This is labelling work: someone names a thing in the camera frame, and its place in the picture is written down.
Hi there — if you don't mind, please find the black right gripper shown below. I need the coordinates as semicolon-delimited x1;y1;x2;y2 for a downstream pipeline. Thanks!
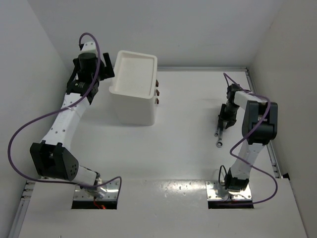
219;103;240;128

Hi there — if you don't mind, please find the silver ratchet wrench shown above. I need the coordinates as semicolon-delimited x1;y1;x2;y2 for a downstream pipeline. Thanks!
216;130;223;148
214;124;222;137

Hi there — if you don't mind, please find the white three-drawer cabinet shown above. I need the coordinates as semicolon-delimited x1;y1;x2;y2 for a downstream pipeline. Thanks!
109;50;158;126

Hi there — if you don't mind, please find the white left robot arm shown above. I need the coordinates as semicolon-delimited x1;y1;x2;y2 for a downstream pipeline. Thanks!
30;53;114;189

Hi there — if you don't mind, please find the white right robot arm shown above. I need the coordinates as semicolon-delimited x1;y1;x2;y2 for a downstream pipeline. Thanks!
217;84;278;191

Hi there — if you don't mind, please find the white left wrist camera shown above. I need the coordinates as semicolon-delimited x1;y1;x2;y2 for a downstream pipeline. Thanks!
79;42;97;54

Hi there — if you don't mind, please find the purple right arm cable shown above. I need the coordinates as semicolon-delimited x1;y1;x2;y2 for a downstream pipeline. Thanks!
223;72;278;205

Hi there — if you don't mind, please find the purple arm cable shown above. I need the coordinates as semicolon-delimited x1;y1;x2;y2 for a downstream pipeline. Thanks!
223;72;278;205
7;32;122;196

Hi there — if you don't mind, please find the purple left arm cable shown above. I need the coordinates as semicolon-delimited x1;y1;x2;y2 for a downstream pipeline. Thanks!
7;32;122;196

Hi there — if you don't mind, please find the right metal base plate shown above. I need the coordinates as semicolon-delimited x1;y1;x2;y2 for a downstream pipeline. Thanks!
206;180;252;202

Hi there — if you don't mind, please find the metal base plate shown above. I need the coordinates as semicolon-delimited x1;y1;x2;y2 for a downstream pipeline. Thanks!
206;180;252;202
73;179;121;201

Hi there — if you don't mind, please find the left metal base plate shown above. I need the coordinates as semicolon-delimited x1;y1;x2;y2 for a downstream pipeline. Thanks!
73;179;121;201

